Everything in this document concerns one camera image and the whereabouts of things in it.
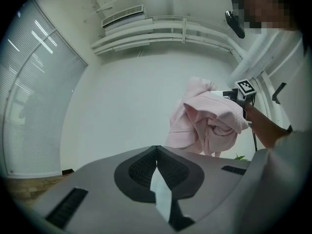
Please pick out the person's right forearm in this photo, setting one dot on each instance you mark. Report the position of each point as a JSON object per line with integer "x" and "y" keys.
{"x": 265, "y": 128}

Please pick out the person's white shirt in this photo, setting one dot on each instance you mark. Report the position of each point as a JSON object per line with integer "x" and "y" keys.
{"x": 287, "y": 174}

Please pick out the grey window blinds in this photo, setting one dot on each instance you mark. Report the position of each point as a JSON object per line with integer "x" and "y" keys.
{"x": 31, "y": 94}

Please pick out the black bracket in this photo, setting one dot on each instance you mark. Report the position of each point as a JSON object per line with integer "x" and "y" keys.
{"x": 279, "y": 94}

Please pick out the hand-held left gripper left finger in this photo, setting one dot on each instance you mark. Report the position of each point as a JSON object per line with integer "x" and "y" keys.
{"x": 97, "y": 199}

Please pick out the bundle of white pipes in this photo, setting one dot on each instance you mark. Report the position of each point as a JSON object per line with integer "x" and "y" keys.
{"x": 158, "y": 33}

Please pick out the black head-worn camera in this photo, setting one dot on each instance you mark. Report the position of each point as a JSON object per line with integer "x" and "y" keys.
{"x": 235, "y": 21}

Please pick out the white cloth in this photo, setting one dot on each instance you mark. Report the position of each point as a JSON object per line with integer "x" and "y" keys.
{"x": 162, "y": 196}

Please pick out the green leafy plant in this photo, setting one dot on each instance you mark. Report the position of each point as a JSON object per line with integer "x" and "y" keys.
{"x": 240, "y": 157}

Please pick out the white air conditioner vent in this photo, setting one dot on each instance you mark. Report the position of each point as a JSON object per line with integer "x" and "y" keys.
{"x": 124, "y": 16}

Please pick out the white insulated duct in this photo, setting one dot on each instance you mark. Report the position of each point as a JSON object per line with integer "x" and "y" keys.
{"x": 253, "y": 60}

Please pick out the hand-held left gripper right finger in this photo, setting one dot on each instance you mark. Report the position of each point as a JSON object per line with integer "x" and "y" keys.
{"x": 214, "y": 179}

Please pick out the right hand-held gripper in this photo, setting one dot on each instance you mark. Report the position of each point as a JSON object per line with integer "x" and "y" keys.
{"x": 246, "y": 89}

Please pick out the pink clothes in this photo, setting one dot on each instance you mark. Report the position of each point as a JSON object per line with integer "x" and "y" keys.
{"x": 209, "y": 116}

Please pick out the person's head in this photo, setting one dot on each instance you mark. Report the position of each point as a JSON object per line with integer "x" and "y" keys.
{"x": 265, "y": 6}

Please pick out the white curved conduit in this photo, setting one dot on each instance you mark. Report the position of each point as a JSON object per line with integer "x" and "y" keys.
{"x": 267, "y": 91}

